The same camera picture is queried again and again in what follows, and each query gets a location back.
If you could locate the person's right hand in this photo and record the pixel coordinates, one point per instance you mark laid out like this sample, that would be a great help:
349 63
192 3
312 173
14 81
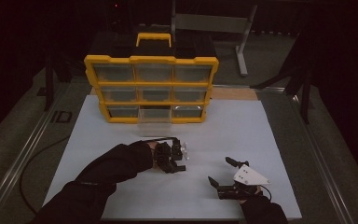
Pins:
254 195

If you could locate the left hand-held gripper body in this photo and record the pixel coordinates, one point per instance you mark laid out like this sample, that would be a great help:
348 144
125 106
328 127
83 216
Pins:
167 155

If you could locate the grey metal stand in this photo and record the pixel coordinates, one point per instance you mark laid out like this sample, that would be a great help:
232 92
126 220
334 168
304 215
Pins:
211 22

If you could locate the yellow and black drawer organizer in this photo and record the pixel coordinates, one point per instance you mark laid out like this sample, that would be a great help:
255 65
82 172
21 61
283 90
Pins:
150 59

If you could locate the black upright stand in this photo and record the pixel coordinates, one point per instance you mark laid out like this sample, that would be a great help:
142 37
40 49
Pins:
48 87

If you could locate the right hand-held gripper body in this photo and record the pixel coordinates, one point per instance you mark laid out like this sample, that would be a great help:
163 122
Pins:
248 178

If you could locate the black tripod stand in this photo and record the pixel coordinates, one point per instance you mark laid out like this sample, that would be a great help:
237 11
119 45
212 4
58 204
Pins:
304 93

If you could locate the clear plastic drawer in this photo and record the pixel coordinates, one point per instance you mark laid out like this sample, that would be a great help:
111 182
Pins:
154 126

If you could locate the person's left hand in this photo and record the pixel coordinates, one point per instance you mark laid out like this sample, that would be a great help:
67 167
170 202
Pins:
152 147

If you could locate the aluminium floor rail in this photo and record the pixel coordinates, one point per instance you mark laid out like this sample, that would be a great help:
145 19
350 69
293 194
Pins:
326 161
15 161

